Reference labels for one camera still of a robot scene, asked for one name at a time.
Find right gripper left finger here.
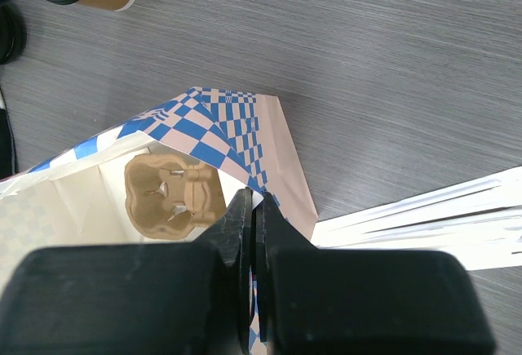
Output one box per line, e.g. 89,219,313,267
1,189,253,354

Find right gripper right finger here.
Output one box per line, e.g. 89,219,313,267
254,193,496,354

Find single cardboard cup carrier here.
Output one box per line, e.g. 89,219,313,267
124,153,227,241

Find checkered paper takeout bag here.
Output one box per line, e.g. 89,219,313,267
0,85,319,355

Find white wrapped straws pile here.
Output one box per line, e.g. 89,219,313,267
312,167,521,271

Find zebra print pillow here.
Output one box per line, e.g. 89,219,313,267
0,92,18,180

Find stack of black lids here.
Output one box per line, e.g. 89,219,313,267
1,5,27,65

